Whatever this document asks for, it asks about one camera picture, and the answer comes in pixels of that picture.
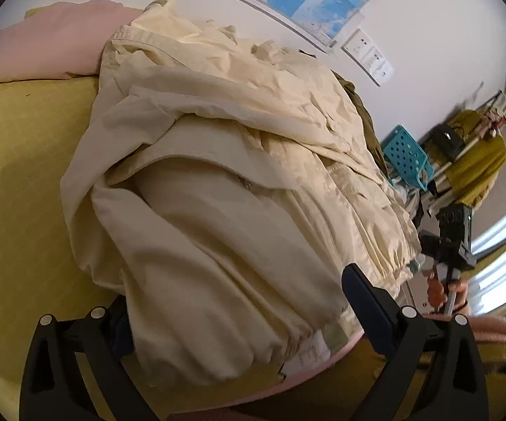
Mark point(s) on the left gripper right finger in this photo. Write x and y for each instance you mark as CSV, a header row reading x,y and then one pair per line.
x,y
454,387

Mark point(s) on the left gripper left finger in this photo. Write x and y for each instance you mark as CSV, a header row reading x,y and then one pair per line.
x,y
52,386

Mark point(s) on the cream jacket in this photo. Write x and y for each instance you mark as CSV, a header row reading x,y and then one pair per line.
x,y
221,187

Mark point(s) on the person's right hand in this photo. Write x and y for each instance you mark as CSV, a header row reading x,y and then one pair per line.
x,y
438,295

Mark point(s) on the teal plastic basket rack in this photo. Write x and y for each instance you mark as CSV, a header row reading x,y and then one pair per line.
x,y
408,158

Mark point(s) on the black handbag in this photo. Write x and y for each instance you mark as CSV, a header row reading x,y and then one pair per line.
x,y
448,141

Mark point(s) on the olive brown garment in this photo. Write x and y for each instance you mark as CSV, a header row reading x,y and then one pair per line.
x,y
371,140

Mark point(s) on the pink pillow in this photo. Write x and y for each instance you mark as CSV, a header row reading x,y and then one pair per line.
x,y
61,41

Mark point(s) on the left wall socket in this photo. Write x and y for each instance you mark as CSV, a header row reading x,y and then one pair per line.
x,y
358,45

